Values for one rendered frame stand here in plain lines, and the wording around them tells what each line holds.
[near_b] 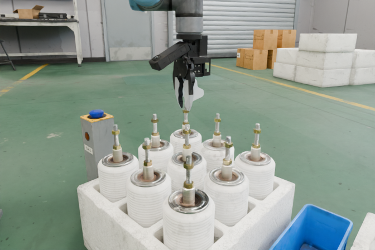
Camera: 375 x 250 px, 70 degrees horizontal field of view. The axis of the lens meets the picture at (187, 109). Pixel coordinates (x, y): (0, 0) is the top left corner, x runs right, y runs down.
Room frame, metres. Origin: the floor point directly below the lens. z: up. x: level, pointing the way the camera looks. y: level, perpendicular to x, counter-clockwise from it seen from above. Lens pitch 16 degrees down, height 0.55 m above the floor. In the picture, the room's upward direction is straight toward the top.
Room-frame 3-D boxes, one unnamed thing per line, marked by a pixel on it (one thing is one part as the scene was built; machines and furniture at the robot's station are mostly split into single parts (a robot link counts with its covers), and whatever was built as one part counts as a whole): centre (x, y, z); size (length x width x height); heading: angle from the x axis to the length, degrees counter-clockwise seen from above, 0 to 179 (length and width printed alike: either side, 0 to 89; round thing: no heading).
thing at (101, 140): (0.73, 0.26, 0.16); 0.07 x 0.07 x 0.31; 46
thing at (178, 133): (0.75, 0.01, 0.25); 0.08 x 0.08 x 0.01
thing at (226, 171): (0.51, -0.08, 0.26); 0.02 x 0.02 x 0.03
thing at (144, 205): (0.50, 0.08, 0.16); 0.10 x 0.10 x 0.18
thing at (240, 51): (4.60, -1.03, 0.15); 0.30 x 0.24 x 0.30; 107
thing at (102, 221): (0.59, 0.00, 0.09); 0.39 x 0.39 x 0.18; 46
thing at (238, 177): (0.51, -0.08, 0.25); 0.08 x 0.08 x 0.01
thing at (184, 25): (0.76, 0.00, 0.56); 0.08 x 0.08 x 0.05
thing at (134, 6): (0.74, 0.10, 0.64); 0.11 x 0.11 x 0.08; 3
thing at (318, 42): (2.97, -1.51, 0.45); 0.39 x 0.39 x 0.18; 19
